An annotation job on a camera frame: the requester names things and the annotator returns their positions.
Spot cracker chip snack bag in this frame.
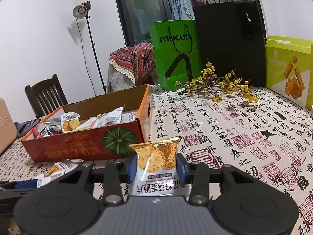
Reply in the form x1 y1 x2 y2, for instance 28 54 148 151
130 137 182 196

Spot green snack bar packet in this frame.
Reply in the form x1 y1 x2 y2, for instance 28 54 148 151
74 117 100 131

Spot white silver snack packet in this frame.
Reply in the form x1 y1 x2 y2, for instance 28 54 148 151
97 106 125 127

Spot orange cardboard pumpkin box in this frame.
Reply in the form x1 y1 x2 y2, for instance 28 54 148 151
21 84 153 162

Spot grey purple pouch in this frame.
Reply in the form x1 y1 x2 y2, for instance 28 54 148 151
14 118 41 138

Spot pink hard suitcase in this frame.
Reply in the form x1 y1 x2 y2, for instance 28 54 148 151
0 98 17 154

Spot calligraphy print tablecloth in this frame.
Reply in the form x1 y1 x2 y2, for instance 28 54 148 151
0 84 313 235

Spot dark wooden chair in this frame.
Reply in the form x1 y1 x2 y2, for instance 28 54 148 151
25 74 68 118

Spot yellow flower branch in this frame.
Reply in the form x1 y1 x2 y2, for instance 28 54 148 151
175 62 258 103

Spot cloth covered armchair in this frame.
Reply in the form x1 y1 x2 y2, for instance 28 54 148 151
108 43 159 92

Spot green mucun paper bag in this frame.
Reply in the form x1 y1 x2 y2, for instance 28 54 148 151
149 20 202 91

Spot black paper bag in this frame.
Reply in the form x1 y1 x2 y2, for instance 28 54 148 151
193 0 266 87

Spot yellow green snack box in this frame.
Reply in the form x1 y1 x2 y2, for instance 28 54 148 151
265 36 312 109

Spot studio lamp on stand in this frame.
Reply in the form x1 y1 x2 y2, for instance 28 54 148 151
72 0 108 95

